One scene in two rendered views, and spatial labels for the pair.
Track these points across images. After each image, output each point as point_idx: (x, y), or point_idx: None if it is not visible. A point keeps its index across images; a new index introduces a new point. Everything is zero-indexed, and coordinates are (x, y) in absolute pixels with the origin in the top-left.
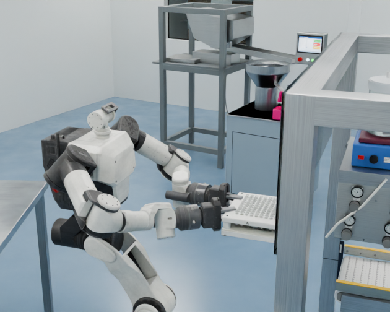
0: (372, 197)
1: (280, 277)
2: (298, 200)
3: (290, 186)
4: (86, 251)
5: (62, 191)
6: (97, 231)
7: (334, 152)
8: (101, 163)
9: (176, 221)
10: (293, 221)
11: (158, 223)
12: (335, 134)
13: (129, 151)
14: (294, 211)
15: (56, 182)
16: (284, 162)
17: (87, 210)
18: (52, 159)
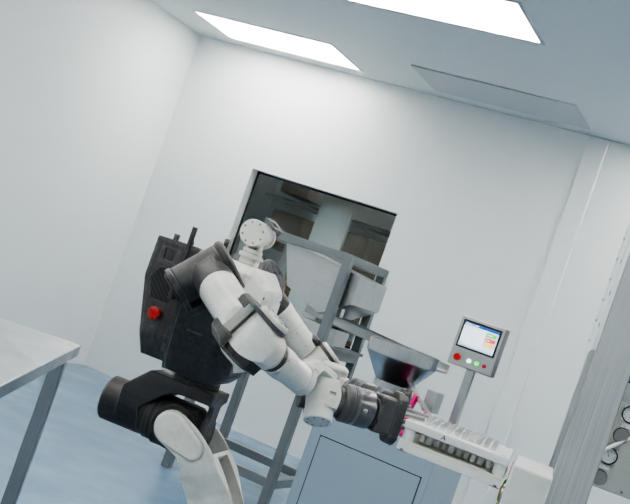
0: None
1: (592, 385)
2: None
3: None
4: (156, 432)
5: (184, 304)
6: (244, 356)
7: (581, 388)
8: (245, 290)
9: (341, 402)
10: None
11: (314, 395)
12: (589, 360)
13: (276, 301)
14: None
15: (183, 284)
16: None
17: (237, 322)
18: (164, 268)
